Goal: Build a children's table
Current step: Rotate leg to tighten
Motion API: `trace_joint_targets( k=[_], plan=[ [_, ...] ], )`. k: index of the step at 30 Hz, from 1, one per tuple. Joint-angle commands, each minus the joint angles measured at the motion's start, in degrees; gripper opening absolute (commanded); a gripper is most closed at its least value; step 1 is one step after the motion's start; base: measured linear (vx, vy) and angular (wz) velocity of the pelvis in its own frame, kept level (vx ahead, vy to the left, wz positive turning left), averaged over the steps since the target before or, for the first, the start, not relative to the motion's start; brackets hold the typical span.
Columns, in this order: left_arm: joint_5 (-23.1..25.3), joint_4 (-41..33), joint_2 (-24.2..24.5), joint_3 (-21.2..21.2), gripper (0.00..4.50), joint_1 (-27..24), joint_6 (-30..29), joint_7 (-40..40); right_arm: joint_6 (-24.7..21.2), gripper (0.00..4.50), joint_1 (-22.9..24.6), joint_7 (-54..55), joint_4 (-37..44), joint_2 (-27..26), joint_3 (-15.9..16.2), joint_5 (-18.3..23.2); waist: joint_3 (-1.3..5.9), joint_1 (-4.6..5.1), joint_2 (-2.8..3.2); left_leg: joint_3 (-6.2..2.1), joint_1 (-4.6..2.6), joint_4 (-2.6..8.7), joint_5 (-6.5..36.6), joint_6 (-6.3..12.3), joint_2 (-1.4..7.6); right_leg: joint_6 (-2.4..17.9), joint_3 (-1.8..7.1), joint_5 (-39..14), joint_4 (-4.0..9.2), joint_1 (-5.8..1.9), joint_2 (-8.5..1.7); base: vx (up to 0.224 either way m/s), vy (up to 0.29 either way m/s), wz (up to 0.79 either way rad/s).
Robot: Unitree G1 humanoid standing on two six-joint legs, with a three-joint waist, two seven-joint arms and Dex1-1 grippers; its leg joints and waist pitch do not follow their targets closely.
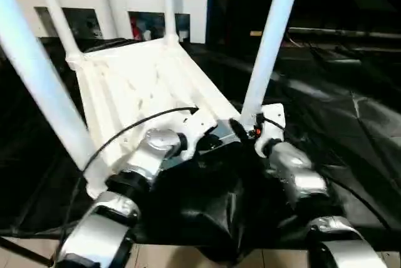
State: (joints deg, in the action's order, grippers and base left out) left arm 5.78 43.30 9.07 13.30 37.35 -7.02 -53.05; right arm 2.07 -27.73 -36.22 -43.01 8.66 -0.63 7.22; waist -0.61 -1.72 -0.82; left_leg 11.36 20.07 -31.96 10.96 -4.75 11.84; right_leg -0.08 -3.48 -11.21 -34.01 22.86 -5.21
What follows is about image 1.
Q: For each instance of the white plastic table top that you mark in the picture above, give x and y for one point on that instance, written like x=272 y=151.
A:
x=144 y=80

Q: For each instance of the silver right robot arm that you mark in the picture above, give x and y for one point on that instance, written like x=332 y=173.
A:
x=301 y=174

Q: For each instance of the small yellow label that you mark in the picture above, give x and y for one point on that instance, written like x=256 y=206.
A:
x=255 y=33

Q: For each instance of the black plastic mat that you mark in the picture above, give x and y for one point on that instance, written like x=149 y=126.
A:
x=351 y=143

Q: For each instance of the black metal rod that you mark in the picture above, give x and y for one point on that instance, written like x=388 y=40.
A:
x=344 y=33

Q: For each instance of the black tripod leg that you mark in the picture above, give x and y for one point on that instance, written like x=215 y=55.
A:
x=25 y=250

